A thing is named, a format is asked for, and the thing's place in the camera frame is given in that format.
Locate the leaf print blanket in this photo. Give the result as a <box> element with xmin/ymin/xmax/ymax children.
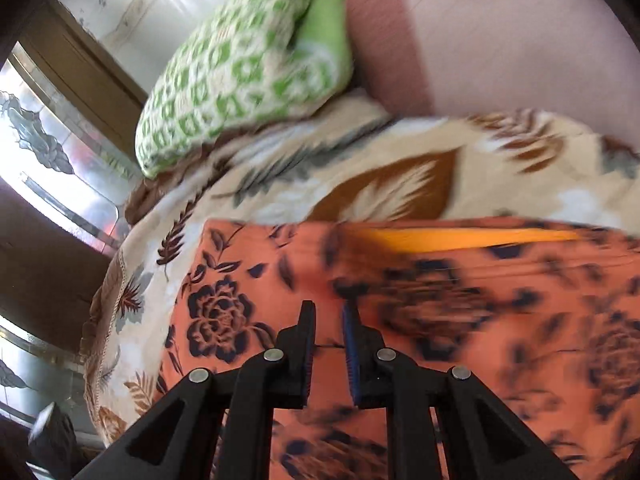
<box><xmin>82</xmin><ymin>87</ymin><xmax>640</xmax><ymax>448</ymax></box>

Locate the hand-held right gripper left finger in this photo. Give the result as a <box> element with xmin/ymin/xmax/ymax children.
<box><xmin>75</xmin><ymin>300</ymin><xmax>317</xmax><ymax>480</ymax></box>

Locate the green checkered pillow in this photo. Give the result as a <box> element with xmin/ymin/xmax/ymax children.
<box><xmin>135</xmin><ymin>0</ymin><xmax>357</xmax><ymax>179</ymax></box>

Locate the orange floral garment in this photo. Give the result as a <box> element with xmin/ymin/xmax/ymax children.
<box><xmin>157</xmin><ymin>217</ymin><xmax>640</xmax><ymax>480</ymax></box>

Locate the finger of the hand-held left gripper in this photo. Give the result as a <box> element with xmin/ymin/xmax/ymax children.
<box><xmin>27</xmin><ymin>402</ymin><xmax>77</xmax><ymax>467</ymax></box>

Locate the stained glass door pane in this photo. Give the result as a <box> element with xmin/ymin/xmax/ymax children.
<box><xmin>0</xmin><ymin>42</ymin><xmax>131</xmax><ymax>256</ymax></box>

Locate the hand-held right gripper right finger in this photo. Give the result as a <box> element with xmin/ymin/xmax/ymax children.
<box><xmin>341</xmin><ymin>302</ymin><xmax>576</xmax><ymax>480</ymax></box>

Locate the brown wooden door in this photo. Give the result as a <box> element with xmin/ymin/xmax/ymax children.
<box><xmin>0</xmin><ymin>0</ymin><xmax>151</xmax><ymax>461</ymax></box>

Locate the pink bolster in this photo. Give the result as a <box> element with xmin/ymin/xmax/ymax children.
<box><xmin>345</xmin><ymin>0</ymin><xmax>640</xmax><ymax>136</ymax></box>

